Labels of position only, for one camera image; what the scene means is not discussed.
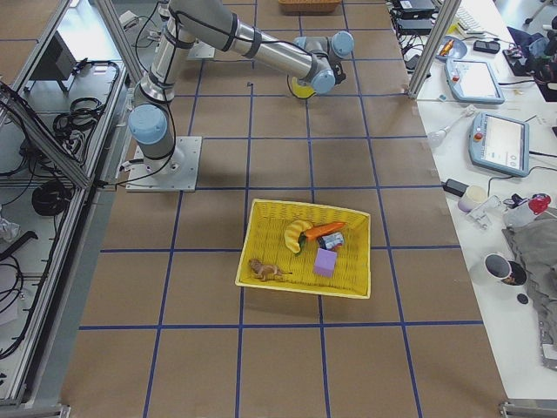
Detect aluminium frame post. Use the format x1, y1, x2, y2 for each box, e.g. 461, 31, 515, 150
407, 0, 461, 99

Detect teach pendant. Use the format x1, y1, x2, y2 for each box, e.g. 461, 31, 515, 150
468, 112, 530, 178
445, 58, 506, 105

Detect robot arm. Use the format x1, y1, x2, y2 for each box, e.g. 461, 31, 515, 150
128, 1, 354, 177

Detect lavender cup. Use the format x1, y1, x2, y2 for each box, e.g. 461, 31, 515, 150
458, 185, 487, 212

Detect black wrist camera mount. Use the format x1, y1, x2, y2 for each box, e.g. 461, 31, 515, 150
332, 64, 346, 85

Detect white mug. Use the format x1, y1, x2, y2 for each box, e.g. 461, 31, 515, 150
470, 253, 513, 286

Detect yellow plastic basket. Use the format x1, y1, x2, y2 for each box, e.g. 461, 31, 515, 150
235, 199, 372, 299

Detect near teach pendant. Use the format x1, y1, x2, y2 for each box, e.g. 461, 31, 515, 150
468, 112, 530, 178

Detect brown wicker basket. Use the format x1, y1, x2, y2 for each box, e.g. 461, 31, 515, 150
278, 0, 342, 15

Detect orange toy carrot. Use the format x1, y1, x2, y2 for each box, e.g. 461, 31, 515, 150
303, 221, 346, 241

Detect blue plate with brass part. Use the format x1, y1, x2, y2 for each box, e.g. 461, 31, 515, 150
435, 36, 468, 62

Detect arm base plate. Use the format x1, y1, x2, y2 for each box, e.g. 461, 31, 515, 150
124, 136, 202, 192
187, 40, 216, 61

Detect purple foam block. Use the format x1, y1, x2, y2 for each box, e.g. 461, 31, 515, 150
313, 248, 338, 278

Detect small grey can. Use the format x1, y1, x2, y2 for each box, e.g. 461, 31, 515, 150
317, 232, 345, 251

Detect brown toy dinosaur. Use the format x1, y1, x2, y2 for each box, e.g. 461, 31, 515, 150
248, 259, 292, 281

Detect yellow tape roll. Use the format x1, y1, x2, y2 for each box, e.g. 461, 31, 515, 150
287, 77, 316, 100

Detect yellow toy banana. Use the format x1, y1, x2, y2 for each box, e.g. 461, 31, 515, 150
284, 219, 313, 254

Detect far teach pendant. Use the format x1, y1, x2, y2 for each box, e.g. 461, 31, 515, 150
445, 58, 506, 105

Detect black power adapter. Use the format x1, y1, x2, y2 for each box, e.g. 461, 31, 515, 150
442, 179, 469, 198

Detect grey cloth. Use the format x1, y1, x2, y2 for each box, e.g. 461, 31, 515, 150
502, 217, 556, 370

